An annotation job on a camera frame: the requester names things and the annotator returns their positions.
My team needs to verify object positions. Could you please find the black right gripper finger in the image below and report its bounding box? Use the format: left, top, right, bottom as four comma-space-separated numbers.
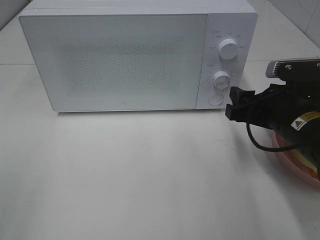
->
225, 104, 250, 123
229, 86, 255, 105

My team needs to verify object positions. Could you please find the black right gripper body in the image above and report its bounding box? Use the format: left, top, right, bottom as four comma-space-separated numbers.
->
246, 84, 320, 144

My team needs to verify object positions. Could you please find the pink round plate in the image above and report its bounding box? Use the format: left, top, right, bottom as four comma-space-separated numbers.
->
271, 131, 320, 189

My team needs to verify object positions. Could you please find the white bread slice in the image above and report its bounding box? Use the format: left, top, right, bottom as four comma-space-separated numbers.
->
292, 150, 318, 174

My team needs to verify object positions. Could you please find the white microwave door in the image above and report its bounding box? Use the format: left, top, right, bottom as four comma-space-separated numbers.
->
19, 14, 208, 112

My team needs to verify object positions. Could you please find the white lower timer knob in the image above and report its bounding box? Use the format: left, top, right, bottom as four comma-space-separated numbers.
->
213, 70, 231, 90

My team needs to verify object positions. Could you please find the round door release button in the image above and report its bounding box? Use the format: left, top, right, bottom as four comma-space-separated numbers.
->
208, 94, 224, 106

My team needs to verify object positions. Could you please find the white upper power knob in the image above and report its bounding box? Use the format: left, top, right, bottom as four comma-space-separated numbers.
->
218, 37, 239, 60

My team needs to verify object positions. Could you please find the white microwave oven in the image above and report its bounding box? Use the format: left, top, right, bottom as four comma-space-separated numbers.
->
18, 0, 258, 112

